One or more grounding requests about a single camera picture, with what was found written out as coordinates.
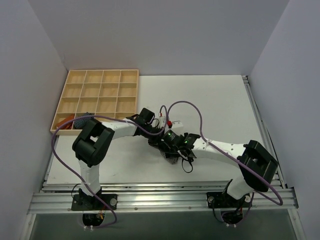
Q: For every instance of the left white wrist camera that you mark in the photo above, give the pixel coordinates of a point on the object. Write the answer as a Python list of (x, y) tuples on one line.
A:
[(162, 119)]

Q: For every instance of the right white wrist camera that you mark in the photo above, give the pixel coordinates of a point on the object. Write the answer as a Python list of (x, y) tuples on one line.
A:
[(174, 124)]

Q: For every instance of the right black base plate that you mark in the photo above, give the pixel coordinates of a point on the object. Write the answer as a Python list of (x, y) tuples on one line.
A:
[(220, 200)]

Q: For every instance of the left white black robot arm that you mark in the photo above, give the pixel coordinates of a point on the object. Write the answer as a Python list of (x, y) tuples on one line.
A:
[(93, 142)]

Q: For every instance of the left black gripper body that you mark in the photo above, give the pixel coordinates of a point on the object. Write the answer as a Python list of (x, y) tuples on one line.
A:
[(155, 142)]

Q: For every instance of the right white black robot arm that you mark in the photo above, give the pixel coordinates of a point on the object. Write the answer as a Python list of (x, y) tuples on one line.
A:
[(256, 164)]

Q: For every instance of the wooden compartment tray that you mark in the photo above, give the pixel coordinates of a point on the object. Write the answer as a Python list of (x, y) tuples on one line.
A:
[(108, 93)]

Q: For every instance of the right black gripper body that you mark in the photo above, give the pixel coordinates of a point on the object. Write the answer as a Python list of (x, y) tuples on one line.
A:
[(175, 149)]

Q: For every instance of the aluminium frame rail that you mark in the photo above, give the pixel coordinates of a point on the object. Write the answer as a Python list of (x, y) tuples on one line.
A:
[(158, 200)]

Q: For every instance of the rolled dark striped cloth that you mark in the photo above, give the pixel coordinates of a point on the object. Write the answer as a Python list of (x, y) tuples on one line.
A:
[(82, 121)]

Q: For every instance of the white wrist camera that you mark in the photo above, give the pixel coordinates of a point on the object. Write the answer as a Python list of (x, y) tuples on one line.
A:
[(162, 119), (174, 124)]

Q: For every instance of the striped grey underwear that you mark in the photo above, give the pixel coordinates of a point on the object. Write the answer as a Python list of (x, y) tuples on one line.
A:
[(171, 155)]

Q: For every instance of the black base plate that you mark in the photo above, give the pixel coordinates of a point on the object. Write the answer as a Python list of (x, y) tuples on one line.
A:
[(83, 202), (220, 200)]

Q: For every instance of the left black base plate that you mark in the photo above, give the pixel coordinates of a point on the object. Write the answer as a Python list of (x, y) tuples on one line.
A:
[(83, 202)]

